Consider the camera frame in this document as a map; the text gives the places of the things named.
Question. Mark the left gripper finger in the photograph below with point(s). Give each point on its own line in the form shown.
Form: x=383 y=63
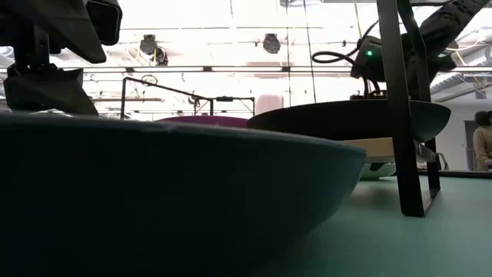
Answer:
x=46 y=92

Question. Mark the wooden shelf with black frame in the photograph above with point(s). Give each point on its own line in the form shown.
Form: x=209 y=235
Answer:
x=399 y=115

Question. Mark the dark grey plate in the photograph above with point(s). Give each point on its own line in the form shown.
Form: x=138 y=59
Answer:
x=326 y=121

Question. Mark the dark blue plate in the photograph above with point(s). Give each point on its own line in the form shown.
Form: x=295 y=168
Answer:
x=153 y=192

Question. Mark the purple plate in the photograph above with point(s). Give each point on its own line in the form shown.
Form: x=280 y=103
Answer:
x=207 y=121

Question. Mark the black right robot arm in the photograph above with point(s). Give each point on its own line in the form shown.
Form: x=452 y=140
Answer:
x=457 y=19

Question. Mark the grey ceiling pipe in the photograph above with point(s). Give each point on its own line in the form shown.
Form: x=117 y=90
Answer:
x=461 y=86

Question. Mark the grey door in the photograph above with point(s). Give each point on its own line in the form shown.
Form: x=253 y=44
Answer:
x=468 y=134

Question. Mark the person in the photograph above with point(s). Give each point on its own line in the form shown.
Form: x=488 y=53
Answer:
x=482 y=142

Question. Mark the black backpack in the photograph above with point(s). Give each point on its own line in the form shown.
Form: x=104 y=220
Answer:
x=442 y=161

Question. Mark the green table mat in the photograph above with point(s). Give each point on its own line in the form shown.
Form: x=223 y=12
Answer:
x=423 y=246

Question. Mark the ceiling light strip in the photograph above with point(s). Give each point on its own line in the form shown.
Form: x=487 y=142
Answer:
x=246 y=69

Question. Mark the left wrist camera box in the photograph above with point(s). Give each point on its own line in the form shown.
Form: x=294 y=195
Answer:
x=105 y=21

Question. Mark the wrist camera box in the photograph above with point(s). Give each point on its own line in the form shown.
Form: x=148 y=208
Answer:
x=105 y=21
x=369 y=57

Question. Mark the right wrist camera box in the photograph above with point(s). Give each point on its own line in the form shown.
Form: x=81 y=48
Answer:
x=369 y=57

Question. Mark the black metal table frame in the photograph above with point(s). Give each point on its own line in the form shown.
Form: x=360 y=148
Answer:
x=461 y=174

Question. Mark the black background rig frame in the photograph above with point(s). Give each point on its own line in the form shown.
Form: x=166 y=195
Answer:
x=230 y=99

